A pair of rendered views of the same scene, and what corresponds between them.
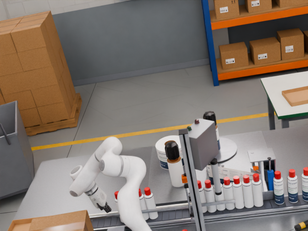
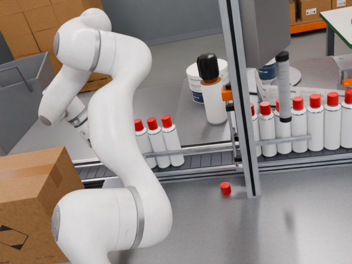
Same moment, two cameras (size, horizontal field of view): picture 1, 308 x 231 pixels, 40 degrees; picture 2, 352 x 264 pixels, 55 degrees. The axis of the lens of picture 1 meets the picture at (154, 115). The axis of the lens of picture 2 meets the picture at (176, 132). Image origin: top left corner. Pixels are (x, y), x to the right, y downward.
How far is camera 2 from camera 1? 123 cm
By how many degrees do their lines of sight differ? 7
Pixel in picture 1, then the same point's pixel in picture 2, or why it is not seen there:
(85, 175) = (57, 87)
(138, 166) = (134, 50)
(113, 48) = (156, 11)
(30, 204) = (23, 149)
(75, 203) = (77, 147)
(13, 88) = (50, 44)
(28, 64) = (64, 18)
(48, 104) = not seen: hidden behind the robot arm
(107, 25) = not seen: outside the picture
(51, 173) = not seen: hidden behind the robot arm
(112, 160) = (77, 31)
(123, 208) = (95, 127)
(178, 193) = (216, 131)
